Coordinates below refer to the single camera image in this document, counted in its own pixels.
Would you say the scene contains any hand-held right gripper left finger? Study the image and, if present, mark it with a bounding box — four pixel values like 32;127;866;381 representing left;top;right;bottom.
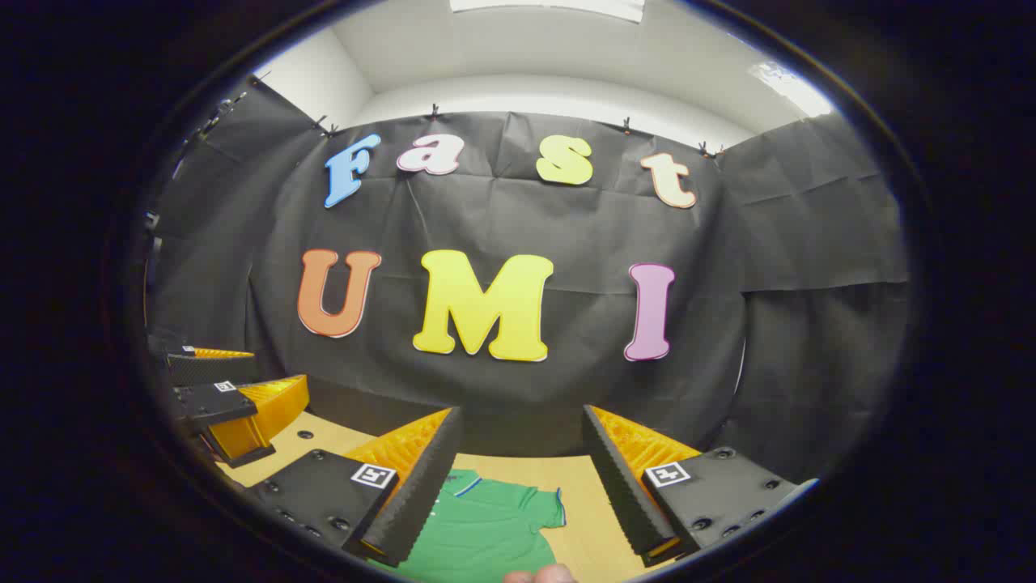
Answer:
243;406;464;568

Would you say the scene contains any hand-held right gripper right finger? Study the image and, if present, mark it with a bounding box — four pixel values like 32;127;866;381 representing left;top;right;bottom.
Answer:
581;405;820;568

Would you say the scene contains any green T-shirt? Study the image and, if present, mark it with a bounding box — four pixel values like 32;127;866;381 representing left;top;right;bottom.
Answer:
388;468;567;582

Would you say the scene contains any black backdrop cloth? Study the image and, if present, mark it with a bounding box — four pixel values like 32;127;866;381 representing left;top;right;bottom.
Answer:
146;77;911;487

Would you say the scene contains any ceiling light panel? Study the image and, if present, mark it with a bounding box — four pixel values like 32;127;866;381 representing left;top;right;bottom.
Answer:
449;0;646;23

